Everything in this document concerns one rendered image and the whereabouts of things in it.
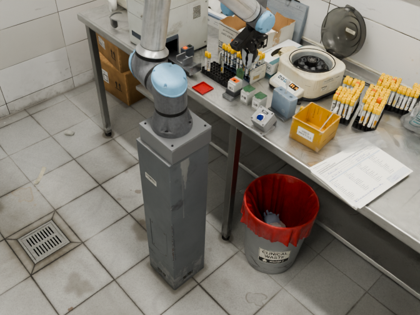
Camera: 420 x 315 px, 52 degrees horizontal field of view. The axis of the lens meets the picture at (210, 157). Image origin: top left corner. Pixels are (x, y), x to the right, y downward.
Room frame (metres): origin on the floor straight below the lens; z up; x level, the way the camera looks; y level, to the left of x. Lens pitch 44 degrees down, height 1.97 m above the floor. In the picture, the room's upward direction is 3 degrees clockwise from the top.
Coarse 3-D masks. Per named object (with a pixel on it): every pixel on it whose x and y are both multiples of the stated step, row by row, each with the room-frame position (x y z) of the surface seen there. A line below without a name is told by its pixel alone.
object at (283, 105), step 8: (280, 88) 1.46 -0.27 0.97; (272, 96) 1.46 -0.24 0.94; (280, 96) 1.42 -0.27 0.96; (288, 96) 1.41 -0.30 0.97; (272, 104) 1.45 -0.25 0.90; (280, 104) 1.42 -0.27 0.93; (288, 104) 1.38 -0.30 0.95; (296, 104) 1.40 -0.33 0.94; (280, 112) 1.41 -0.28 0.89; (288, 112) 1.38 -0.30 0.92
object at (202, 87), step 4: (196, 84) 1.60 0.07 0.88; (200, 84) 1.61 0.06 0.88; (204, 84) 1.61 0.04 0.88; (208, 84) 1.60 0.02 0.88; (192, 88) 1.58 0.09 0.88; (196, 88) 1.58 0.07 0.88; (200, 88) 1.58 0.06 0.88; (204, 88) 1.58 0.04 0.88; (208, 88) 1.58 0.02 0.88; (212, 88) 1.58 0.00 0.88; (200, 92) 1.54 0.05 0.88; (204, 92) 1.54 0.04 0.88
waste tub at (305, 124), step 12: (312, 108) 1.37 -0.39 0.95; (324, 108) 1.34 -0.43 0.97; (300, 120) 1.26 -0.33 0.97; (312, 120) 1.36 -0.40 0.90; (324, 120) 1.33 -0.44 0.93; (336, 120) 1.27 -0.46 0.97; (300, 132) 1.25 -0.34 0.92; (312, 132) 1.22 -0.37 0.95; (324, 132) 1.21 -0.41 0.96; (312, 144) 1.21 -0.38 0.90; (324, 144) 1.24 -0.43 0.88
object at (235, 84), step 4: (236, 76) 1.57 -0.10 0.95; (232, 80) 1.54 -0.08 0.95; (236, 80) 1.54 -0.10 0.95; (240, 80) 1.54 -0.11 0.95; (228, 84) 1.54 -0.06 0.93; (232, 84) 1.52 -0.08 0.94; (236, 84) 1.52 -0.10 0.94; (240, 84) 1.54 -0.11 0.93; (228, 88) 1.54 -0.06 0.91; (232, 88) 1.52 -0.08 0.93; (236, 88) 1.52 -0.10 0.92; (240, 88) 1.54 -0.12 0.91
